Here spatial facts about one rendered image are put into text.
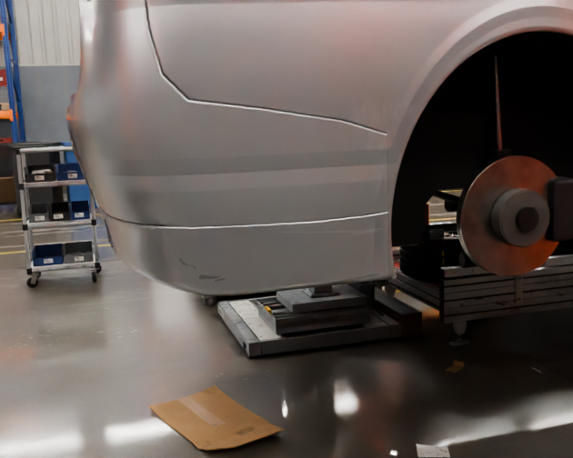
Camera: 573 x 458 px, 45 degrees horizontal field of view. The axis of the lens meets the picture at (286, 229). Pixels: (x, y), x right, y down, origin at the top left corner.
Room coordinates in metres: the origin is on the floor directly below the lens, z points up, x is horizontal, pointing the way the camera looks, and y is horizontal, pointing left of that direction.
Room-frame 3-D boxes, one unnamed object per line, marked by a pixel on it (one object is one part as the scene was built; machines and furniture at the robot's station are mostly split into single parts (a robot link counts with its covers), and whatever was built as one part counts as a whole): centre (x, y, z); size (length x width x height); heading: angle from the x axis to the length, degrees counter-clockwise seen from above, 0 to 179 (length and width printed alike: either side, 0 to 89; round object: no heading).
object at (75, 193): (9.42, 2.73, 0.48); 0.64 x 0.54 x 0.97; 21
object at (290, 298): (3.50, -0.17, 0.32); 0.40 x 0.30 x 0.28; 106
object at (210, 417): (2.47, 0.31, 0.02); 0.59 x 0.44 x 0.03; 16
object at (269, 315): (3.49, -0.12, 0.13); 0.50 x 0.36 x 0.10; 106
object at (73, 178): (5.07, 1.68, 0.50); 0.53 x 0.42 x 1.00; 106
